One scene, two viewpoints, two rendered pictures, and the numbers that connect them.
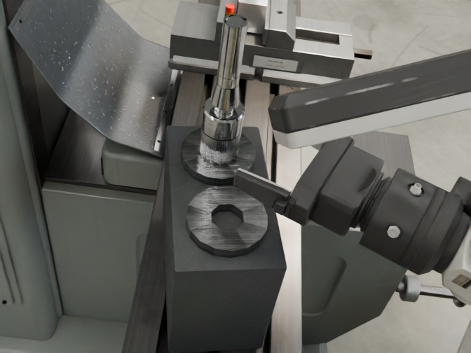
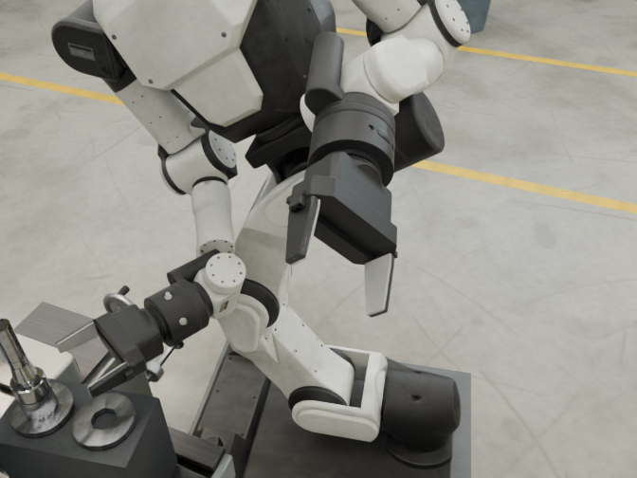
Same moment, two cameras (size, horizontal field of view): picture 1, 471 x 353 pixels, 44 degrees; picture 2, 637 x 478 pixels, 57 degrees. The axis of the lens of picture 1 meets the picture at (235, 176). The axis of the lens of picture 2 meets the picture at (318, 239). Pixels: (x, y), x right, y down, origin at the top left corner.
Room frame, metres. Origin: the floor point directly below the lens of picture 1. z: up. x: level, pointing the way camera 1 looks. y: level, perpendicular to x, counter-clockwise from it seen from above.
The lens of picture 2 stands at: (-0.09, 0.32, 1.88)
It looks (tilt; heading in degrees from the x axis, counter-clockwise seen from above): 40 degrees down; 295
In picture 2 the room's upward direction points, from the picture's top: straight up
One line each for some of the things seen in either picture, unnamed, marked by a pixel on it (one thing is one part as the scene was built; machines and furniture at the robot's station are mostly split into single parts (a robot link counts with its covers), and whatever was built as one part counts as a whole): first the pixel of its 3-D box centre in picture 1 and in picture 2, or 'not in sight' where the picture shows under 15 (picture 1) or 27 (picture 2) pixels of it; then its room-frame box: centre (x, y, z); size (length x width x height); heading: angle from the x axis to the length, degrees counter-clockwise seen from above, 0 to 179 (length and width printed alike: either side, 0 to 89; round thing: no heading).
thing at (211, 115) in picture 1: (223, 111); (27, 380); (0.50, 0.03, 1.19); 0.05 x 0.05 x 0.01
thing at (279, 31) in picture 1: (280, 21); not in sight; (0.98, -0.03, 1.02); 0.12 x 0.06 x 0.04; 3
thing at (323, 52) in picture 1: (263, 35); not in sight; (0.98, -0.01, 0.98); 0.35 x 0.15 x 0.11; 93
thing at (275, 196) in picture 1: (259, 192); (111, 382); (0.40, -0.03, 1.18); 0.06 x 0.02 x 0.03; 67
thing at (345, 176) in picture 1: (362, 196); (147, 327); (0.42, -0.13, 1.18); 0.13 x 0.12 x 0.10; 157
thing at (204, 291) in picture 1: (215, 234); (89, 449); (0.45, 0.01, 1.03); 0.22 x 0.12 x 0.20; 14
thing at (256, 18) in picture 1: (251, 9); not in sight; (0.98, 0.02, 1.03); 0.06 x 0.05 x 0.06; 3
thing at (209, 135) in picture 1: (220, 133); (35, 395); (0.50, 0.03, 1.16); 0.05 x 0.05 x 0.06
